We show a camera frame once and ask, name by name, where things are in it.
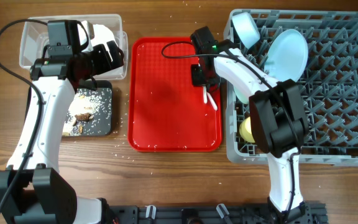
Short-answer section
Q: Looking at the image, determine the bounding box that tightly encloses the white plastic fork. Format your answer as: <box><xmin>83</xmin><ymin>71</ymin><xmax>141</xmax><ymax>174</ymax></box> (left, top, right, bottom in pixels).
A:
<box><xmin>203</xmin><ymin>86</ymin><xmax>208</xmax><ymax>104</ymax></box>

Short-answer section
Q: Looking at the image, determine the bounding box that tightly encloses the white plastic spoon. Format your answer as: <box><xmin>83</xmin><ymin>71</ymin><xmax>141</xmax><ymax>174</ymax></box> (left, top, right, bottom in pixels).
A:
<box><xmin>206</xmin><ymin>92</ymin><xmax>218</xmax><ymax>111</ymax></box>

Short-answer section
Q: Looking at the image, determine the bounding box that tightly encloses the white paper napkin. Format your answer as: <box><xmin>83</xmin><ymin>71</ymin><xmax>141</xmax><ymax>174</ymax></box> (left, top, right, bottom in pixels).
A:
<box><xmin>91</xmin><ymin>24</ymin><xmax>115</xmax><ymax>61</ymax></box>

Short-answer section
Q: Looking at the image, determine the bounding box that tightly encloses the mint green bowl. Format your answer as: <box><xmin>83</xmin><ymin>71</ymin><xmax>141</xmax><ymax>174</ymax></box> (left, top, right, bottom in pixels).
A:
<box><xmin>234</xmin><ymin>86</ymin><xmax>251</xmax><ymax>105</ymax></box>

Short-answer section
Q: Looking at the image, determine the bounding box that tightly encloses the food scraps and rice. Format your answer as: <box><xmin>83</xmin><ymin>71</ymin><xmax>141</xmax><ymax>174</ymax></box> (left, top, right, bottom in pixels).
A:
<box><xmin>61</xmin><ymin>88</ymin><xmax>113</xmax><ymax>137</ymax></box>

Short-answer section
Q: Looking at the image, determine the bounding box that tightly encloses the light blue bowl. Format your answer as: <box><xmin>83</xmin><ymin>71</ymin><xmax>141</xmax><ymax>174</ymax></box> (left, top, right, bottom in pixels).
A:
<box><xmin>232</xmin><ymin>12</ymin><xmax>260</xmax><ymax>49</ymax></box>

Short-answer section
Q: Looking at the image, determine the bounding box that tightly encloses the yellow plastic cup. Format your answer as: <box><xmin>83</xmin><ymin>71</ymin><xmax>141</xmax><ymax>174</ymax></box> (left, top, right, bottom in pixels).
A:
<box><xmin>239</xmin><ymin>117</ymin><xmax>255</xmax><ymax>143</ymax></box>

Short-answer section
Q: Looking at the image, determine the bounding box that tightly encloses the light blue plate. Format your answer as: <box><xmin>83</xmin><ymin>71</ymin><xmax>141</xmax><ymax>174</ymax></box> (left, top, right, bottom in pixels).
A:
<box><xmin>264</xmin><ymin>29</ymin><xmax>308</xmax><ymax>82</ymax></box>

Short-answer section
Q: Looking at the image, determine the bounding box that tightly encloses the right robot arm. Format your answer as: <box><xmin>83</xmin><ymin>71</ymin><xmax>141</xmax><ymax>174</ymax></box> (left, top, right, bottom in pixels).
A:
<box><xmin>190</xmin><ymin>27</ymin><xmax>308</xmax><ymax>223</ymax></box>

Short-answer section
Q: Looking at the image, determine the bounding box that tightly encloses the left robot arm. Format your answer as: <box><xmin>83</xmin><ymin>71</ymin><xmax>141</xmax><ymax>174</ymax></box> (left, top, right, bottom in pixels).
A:
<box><xmin>0</xmin><ymin>20</ymin><xmax>124</xmax><ymax>223</ymax></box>

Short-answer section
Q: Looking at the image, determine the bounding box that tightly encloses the grey dishwasher rack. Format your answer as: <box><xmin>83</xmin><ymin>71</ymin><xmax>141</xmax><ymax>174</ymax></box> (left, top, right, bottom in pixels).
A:
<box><xmin>224</xmin><ymin>8</ymin><xmax>358</xmax><ymax>167</ymax></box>

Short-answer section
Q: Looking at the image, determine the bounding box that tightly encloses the clear plastic bin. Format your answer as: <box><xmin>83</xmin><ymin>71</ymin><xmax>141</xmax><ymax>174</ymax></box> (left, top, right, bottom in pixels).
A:
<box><xmin>19</xmin><ymin>13</ymin><xmax>129</xmax><ymax>81</ymax></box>

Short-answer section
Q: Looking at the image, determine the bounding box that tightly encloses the red serving tray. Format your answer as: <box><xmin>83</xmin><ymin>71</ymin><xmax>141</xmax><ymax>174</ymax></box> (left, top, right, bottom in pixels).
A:
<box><xmin>127</xmin><ymin>37</ymin><xmax>223</xmax><ymax>152</ymax></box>

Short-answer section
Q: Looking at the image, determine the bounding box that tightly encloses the right black cable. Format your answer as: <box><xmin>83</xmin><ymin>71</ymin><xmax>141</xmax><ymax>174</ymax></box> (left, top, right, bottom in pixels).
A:
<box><xmin>161</xmin><ymin>40</ymin><xmax>301</xmax><ymax>218</ymax></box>

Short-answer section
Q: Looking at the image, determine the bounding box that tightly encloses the black cable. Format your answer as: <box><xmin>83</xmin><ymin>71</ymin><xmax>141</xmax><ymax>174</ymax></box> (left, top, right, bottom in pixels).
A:
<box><xmin>161</xmin><ymin>40</ymin><xmax>301</xmax><ymax>218</ymax></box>
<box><xmin>0</xmin><ymin>18</ymin><xmax>49</xmax><ymax>224</ymax></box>

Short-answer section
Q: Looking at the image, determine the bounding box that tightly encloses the left black cable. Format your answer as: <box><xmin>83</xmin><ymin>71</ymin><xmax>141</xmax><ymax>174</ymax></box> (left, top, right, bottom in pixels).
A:
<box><xmin>0</xmin><ymin>18</ymin><xmax>49</xmax><ymax>224</ymax></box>

